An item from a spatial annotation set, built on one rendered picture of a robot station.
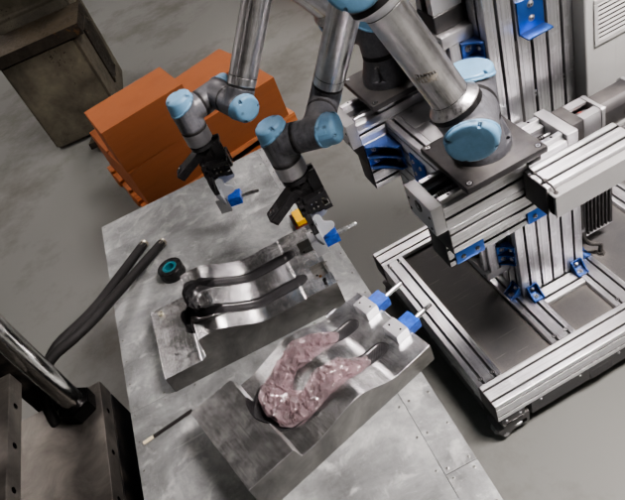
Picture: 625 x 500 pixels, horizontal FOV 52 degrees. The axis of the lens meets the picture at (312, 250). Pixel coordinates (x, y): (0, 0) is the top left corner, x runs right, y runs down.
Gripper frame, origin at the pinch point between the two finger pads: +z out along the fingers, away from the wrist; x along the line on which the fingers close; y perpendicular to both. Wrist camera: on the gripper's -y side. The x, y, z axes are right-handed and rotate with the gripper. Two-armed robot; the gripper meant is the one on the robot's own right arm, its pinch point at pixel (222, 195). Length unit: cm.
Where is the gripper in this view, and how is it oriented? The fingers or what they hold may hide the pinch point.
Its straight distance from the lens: 196.4
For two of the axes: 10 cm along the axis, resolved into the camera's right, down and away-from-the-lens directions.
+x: -1.0, -6.7, 7.3
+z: 3.1, 6.8, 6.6
